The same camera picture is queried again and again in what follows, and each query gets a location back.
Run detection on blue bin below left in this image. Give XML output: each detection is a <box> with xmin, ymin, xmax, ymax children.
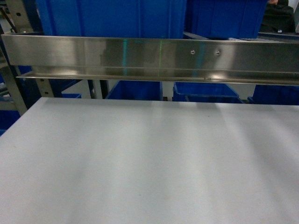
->
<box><xmin>106</xmin><ymin>80</ymin><xmax>163</xmax><ymax>101</ymax></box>

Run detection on blue bin below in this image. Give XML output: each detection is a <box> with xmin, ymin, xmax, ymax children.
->
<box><xmin>172</xmin><ymin>82</ymin><xmax>242</xmax><ymax>104</ymax></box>
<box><xmin>248</xmin><ymin>85</ymin><xmax>299</xmax><ymax>105</ymax></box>
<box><xmin>106</xmin><ymin>80</ymin><xmax>163</xmax><ymax>101</ymax></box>

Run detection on blue bin below centre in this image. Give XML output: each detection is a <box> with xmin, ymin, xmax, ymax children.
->
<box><xmin>172</xmin><ymin>82</ymin><xmax>242</xmax><ymax>104</ymax></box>

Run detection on large blue bin left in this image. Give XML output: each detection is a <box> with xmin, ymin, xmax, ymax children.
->
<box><xmin>36</xmin><ymin>0</ymin><xmax>186</xmax><ymax>39</ymax></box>

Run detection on blue plastic bin centre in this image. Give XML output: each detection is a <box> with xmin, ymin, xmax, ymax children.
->
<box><xmin>185</xmin><ymin>0</ymin><xmax>267</xmax><ymax>39</ymax></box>

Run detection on blue bin below right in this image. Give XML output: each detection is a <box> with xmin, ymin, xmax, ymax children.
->
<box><xmin>248</xmin><ymin>85</ymin><xmax>299</xmax><ymax>105</ymax></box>

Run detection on seated person in dark coat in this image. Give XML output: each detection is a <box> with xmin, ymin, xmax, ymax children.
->
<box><xmin>259</xmin><ymin>0</ymin><xmax>296</xmax><ymax>33</ymax></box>

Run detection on stainless steel shelf rail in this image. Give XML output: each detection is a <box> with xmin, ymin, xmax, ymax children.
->
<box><xmin>2</xmin><ymin>35</ymin><xmax>299</xmax><ymax>85</ymax></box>

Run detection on metal shelf upright post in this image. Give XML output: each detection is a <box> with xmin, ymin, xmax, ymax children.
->
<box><xmin>0</xmin><ymin>35</ymin><xmax>29</xmax><ymax>116</ymax></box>

